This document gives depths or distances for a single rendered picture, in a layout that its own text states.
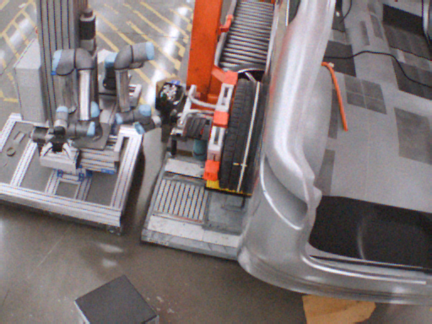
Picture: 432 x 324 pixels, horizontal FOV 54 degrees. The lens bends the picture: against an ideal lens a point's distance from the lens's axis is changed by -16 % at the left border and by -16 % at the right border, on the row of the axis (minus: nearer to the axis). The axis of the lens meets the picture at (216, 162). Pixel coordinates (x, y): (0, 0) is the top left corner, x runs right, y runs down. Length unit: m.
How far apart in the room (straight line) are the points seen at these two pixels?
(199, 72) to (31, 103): 1.18
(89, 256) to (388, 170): 2.07
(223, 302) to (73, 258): 1.08
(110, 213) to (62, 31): 1.33
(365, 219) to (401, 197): 0.32
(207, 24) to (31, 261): 2.04
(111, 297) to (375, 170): 1.72
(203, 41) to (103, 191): 1.24
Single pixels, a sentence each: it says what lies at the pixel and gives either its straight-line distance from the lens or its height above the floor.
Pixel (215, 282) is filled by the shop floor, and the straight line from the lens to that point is 3.31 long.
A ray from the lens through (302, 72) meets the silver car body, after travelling 2.05.
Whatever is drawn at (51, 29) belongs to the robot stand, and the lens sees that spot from 2.72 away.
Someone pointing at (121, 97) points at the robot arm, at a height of 1.05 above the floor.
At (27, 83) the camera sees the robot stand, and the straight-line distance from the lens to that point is 2.99.
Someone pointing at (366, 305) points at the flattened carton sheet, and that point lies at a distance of 3.47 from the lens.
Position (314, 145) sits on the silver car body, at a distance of 2.55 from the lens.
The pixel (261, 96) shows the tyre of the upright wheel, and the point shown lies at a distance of 2.72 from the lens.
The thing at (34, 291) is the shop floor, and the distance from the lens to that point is 3.33.
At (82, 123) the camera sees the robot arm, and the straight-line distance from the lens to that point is 2.54.
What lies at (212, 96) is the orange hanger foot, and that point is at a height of 0.68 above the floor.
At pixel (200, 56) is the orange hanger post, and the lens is 3.24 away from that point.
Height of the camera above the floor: 2.91
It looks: 48 degrees down
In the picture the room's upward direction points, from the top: 9 degrees clockwise
